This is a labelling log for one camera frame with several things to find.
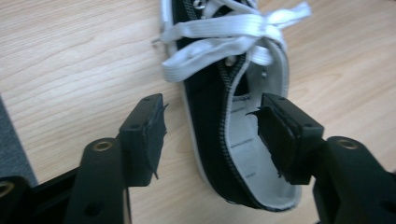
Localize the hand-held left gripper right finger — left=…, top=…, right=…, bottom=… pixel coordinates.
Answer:
left=246, top=92, right=396, bottom=224

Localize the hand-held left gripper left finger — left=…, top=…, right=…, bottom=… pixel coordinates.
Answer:
left=64, top=92, right=169, bottom=224

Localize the black sneaker with white laces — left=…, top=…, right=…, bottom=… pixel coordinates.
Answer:
left=152, top=0, right=312, bottom=213

